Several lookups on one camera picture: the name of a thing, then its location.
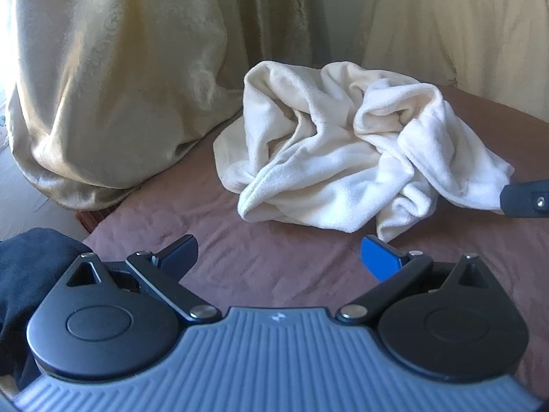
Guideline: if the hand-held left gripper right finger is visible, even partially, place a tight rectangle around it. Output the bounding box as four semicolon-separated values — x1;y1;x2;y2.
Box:
336;234;492;324

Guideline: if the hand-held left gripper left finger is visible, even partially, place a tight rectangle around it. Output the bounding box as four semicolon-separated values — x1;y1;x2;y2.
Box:
65;234;223;324

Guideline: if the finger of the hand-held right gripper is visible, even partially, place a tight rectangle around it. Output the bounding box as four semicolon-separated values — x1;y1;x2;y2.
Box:
499;181;549;218

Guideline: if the dark navy cloth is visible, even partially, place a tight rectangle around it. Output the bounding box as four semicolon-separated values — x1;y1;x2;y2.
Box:
0;227;94;396

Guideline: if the gold damask curtain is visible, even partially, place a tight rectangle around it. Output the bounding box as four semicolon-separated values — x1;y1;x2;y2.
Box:
0;0;327;213

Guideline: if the pale cream curtain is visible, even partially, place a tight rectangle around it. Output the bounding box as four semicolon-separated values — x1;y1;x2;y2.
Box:
319;0;549;122

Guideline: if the cream white garment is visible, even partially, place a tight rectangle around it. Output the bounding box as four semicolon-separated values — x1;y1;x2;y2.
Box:
213;60;514;243

